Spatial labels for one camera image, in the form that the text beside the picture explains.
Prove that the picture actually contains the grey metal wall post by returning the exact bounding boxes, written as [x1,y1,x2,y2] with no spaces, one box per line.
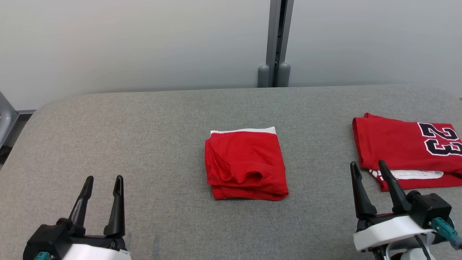
[265,0,295,88]

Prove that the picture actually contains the grey metal frame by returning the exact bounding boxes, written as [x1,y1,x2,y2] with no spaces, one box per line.
[0,92,19,149]

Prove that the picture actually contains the teal right cable connector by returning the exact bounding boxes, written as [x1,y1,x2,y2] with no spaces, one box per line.
[428,217,462,250]

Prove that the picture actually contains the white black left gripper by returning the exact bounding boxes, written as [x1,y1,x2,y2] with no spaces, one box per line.
[60,175,131,260]

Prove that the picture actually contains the red shorts with white stripe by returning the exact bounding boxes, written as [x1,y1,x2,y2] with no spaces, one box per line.
[204,126,289,201]

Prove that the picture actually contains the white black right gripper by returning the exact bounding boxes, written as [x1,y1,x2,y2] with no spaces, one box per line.
[350,160,435,253]

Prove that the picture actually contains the red jersey with number 23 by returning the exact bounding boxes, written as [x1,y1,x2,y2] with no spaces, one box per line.
[352,113,462,192]

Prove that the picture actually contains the grey cylindrical post cap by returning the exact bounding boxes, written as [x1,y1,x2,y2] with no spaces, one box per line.
[257,64,270,88]
[277,62,291,87]

